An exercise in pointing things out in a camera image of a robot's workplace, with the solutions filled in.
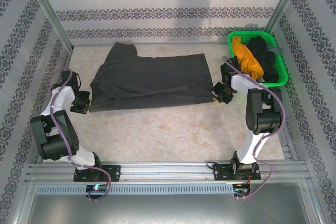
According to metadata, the dark grey t-shirt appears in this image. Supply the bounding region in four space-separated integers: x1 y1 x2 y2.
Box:
88 41 216 113

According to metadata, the orange t-shirt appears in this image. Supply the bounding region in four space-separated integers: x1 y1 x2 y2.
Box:
230 37 265 81

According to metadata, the black t-shirt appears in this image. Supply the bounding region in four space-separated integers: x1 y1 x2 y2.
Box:
220 37 280 83

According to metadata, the green plastic basket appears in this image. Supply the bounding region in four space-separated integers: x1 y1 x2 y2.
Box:
227 31 289 88

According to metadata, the grey tape piece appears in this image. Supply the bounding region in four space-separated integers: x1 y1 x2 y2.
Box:
267 46 285 55

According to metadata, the left controller board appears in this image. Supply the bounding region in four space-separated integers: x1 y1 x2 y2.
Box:
86 184 108 194

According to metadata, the controller board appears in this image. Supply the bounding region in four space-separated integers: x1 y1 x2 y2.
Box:
86 184 108 194
233 183 250 195

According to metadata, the right controller board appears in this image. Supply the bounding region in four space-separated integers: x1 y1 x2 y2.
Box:
233 183 250 195

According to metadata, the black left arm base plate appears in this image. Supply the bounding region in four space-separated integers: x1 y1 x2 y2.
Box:
73 165 121 183

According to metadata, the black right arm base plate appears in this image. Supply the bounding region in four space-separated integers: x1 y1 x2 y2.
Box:
213 162 262 182

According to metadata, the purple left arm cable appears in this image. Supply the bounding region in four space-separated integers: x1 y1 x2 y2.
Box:
49 67 112 202

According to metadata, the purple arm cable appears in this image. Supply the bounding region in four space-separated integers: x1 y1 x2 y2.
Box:
222 56 286 200
49 67 112 202

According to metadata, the aluminium side rail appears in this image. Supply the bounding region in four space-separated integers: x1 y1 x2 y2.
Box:
272 87 299 161

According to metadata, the aluminium frame post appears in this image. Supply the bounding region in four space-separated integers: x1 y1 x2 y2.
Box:
22 0 75 50
264 0 308 34

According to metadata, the aluminium mounting rail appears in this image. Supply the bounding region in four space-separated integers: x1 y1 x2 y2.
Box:
25 161 308 183

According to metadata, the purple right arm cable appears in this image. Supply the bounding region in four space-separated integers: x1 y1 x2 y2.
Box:
222 56 286 200

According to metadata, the slotted grey cable duct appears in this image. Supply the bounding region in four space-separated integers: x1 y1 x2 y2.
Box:
35 183 249 196

